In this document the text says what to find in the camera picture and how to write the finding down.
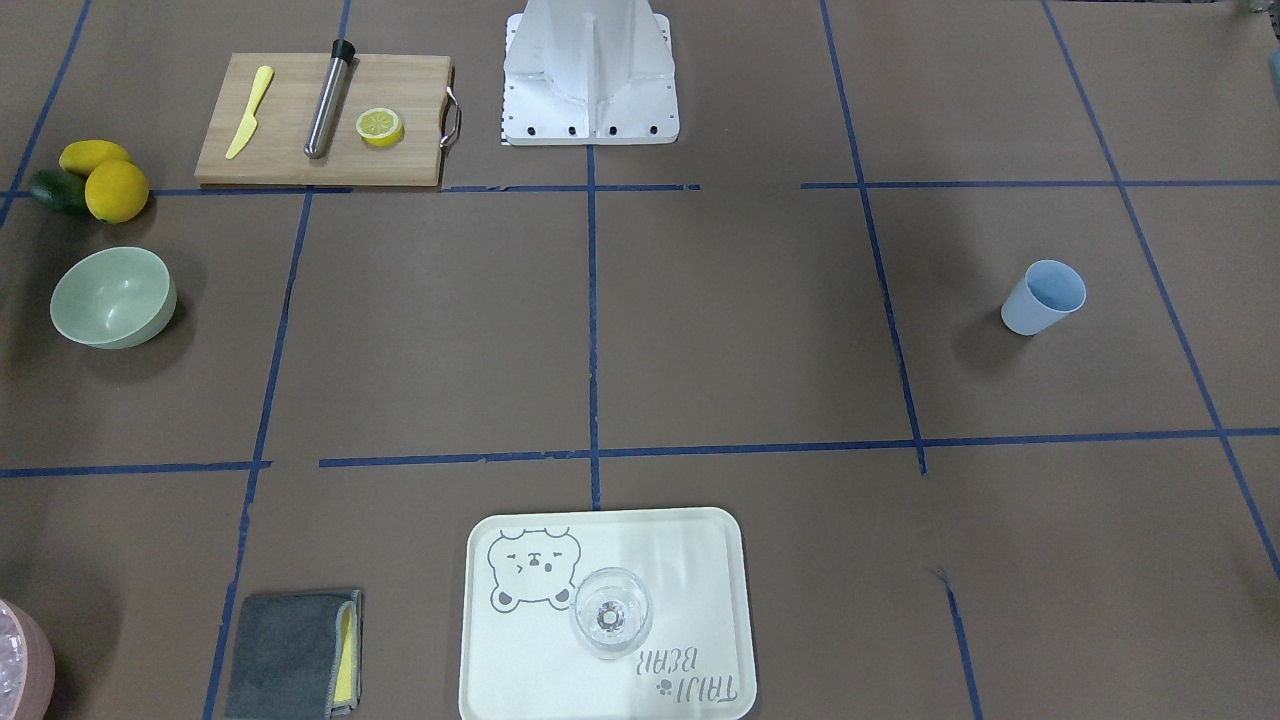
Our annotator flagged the wooden cutting board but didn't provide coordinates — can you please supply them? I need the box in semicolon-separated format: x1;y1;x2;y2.
195;53;454;187

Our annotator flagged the yellow mango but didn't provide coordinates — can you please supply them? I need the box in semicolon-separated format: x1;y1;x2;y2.
58;138;132;178

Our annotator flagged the green avocado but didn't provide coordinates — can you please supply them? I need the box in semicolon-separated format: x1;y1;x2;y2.
27;169;90;217

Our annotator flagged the grey yellow folded cloth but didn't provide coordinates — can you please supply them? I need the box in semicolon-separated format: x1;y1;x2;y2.
223;588;364;719

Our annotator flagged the steel muddler black tip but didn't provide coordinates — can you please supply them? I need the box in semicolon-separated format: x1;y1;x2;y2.
303;38;356;159

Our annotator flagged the lemon half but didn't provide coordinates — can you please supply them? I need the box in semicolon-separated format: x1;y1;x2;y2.
355;108;404;149

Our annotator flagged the green bowl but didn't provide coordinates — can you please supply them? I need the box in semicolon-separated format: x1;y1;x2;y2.
49;246;178;350

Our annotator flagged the clear wine glass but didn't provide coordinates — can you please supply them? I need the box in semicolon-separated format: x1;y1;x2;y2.
572;566;655;661

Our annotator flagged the yellow plastic knife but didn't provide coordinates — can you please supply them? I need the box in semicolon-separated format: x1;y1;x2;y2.
224;65;275;160

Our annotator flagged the cream bear tray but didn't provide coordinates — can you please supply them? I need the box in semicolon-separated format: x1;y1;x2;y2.
458;507;758;719

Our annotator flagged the pink bowl of ice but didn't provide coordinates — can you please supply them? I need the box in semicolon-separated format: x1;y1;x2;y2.
1;600;56;719

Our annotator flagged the yellow lemon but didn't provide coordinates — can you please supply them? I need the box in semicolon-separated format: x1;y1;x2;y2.
84;160;150;224

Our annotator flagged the light blue cup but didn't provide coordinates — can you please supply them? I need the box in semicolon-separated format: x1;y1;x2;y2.
1000;259;1087;337

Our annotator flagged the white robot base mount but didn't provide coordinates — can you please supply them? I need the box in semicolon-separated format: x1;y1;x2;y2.
500;1;681;146

